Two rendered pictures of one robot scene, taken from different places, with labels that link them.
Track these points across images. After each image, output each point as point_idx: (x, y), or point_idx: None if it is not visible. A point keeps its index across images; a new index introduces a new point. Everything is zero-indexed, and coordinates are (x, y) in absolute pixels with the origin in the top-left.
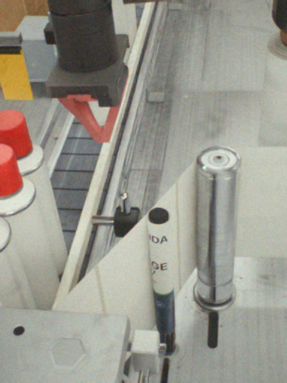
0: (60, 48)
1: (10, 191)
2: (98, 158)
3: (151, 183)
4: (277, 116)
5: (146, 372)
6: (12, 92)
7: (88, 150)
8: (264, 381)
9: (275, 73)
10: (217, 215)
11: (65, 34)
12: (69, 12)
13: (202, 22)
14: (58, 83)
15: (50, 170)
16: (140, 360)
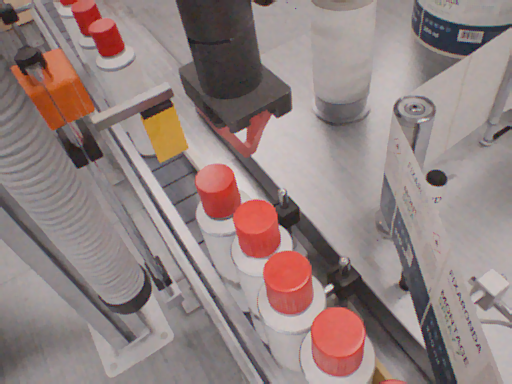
0: (218, 79)
1: (279, 241)
2: (189, 179)
3: (236, 175)
4: (343, 62)
5: (504, 304)
6: (166, 151)
7: (172, 177)
8: (484, 258)
9: (335, 26)
10: (421, 155)
11: (228, 60)
12: (232, 35)
13: (137, 24)
14: (239, 114)
15: (157, 214)
16: (496, 299)
